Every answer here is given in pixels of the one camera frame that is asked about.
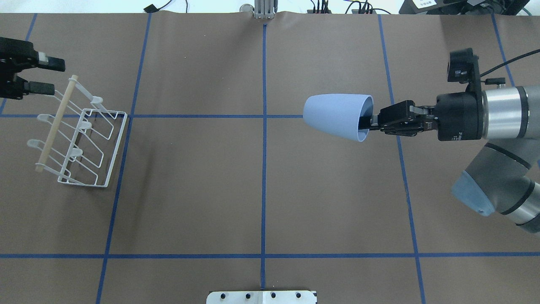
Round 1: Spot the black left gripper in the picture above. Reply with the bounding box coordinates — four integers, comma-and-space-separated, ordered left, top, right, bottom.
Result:
0, 37, 65, 100

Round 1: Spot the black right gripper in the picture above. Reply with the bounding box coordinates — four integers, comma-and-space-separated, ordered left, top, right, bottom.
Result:
359, 92, 483, 142

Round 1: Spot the light blue plastic cup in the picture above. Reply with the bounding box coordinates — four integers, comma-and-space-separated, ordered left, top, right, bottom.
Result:
302, 94, 373, 142

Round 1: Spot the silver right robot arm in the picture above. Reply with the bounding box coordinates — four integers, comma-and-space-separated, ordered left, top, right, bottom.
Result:
357, 85, 539, 236

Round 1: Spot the black device with label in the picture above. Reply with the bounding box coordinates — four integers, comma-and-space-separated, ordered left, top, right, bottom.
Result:
399, 0, 530, 16

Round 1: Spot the black power strip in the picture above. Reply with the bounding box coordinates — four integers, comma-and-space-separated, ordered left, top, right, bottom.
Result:
305, 5, 376, 15

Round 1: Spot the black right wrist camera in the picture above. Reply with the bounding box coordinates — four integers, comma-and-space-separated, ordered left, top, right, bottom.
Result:
447, 48, 507, 95

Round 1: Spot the white wire cup holder rack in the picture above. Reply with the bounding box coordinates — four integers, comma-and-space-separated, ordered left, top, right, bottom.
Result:
27, 75, 129, 188

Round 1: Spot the black plug with cable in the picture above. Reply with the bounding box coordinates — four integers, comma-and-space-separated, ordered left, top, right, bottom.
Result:
143, 0, 172, 14

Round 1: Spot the aluminium profile post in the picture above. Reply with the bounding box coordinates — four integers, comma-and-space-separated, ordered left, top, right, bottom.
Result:
253, 0, 278, 19

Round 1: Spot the white metal base plate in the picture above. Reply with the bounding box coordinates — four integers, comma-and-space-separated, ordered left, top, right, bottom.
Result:
206, 290, 318, 304

